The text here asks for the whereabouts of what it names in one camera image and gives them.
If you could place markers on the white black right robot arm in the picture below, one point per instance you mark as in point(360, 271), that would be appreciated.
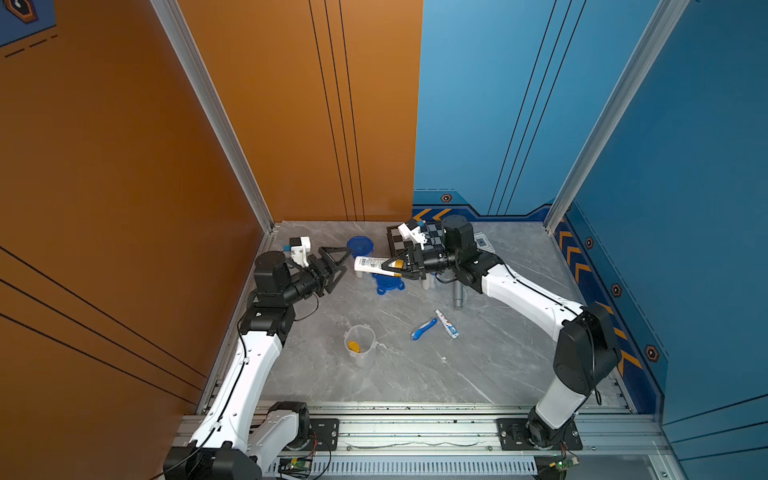
point(586, 350)

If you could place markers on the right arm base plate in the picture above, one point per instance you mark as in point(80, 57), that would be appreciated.
point(510, 433)

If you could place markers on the blue toothbrush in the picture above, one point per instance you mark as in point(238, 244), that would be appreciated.
point(420, 330)

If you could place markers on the aluminium front rail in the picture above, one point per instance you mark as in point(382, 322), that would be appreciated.
point(366, 428)

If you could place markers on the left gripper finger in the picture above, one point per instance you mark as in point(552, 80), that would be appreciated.
point(334, 257)
point(331, 278)

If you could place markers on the circuit board right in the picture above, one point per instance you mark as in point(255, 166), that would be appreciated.
point(554, 468)

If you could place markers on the clear plastic container back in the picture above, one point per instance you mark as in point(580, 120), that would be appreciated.
point(360, 249)

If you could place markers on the black white checkerboard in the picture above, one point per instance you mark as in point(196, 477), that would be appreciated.
point(453, 234)

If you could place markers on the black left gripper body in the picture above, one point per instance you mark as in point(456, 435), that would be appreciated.
point(302, 286)

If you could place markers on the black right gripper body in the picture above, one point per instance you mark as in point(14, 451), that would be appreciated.
point(439, 261)

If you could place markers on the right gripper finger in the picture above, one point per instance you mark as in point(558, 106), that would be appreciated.
point(412, 273)
point(407, 259)

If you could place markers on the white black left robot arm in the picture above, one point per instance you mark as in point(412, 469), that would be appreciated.
point(226, 445)

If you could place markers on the clear plastic container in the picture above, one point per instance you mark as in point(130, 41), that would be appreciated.
point(365, 336)
point(427, 283)
point(360, 249)

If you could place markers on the green circuit board left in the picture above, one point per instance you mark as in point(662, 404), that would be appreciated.
point(294, 468)

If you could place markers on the blue lid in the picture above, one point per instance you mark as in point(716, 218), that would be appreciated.
point(385, 283)
point(360, 245)

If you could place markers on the toothpaste tube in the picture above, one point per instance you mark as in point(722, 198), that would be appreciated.
point(447, 324)

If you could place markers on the small white card box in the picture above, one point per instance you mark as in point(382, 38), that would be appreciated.
point(483, 243)

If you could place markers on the silver microphone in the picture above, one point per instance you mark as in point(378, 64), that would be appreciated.
point(458, 296)

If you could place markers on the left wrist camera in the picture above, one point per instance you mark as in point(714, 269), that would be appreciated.
point(300, 249)

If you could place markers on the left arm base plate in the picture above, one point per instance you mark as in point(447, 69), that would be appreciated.
point(319, 434)

